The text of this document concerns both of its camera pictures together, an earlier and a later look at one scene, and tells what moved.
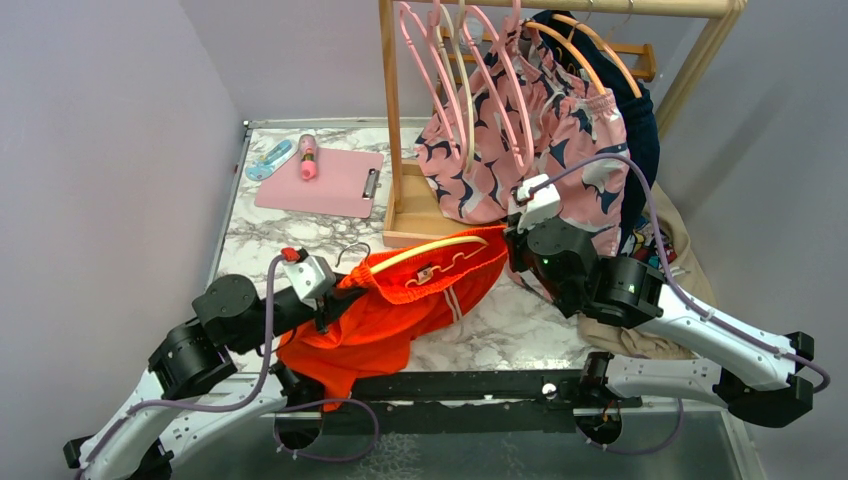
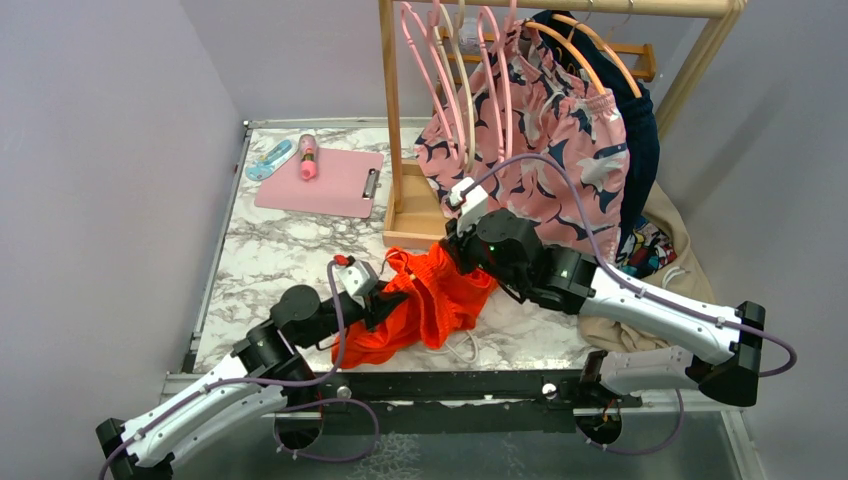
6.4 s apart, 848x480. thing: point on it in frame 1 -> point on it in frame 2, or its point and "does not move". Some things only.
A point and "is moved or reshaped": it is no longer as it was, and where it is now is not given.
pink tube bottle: (308, 156) does not move
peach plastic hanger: (567, 40) does not move
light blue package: (263, 168) does not move
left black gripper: (332, 304) -> (378, 304)
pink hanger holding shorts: (493, 104) -> (513, 4)
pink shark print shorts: (515, 117) does not move
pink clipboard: (346, 184) does not move
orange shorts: (386, 302) is moved or reshaped
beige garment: (611, 339) does not move
